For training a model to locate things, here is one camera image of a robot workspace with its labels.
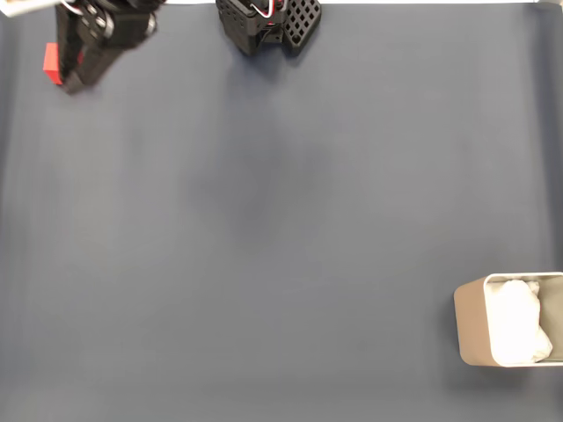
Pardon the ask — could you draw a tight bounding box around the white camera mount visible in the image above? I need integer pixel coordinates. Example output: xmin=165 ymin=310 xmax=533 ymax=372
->
xmin=0 ymin=0 xmax=61 ymax=19

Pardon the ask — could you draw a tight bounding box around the beige box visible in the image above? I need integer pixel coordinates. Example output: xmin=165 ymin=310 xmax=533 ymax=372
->
xmin=452 ymin=271 xmax=563 ymax=368

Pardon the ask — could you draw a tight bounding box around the red cube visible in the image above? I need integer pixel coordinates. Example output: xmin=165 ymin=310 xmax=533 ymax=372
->
xmin=42 ymin=42 xmax=85 ymax=86

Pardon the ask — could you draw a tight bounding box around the white crumpled paper wad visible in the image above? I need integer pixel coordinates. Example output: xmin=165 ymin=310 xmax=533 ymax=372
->
xmin=485 ymin=278 xmax=554 ymax=366

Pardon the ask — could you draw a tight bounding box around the blue table mat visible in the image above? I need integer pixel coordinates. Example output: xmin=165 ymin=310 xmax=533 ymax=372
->
xmin=0 ymin=3 xmax=563 ymax=422

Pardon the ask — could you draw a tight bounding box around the white red servo cable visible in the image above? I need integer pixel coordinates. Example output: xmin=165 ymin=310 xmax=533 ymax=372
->
xmin=249 ymin=0 xmax=288 ymax=20
xmin=60 ymin=0 xmax=88 ymax=17

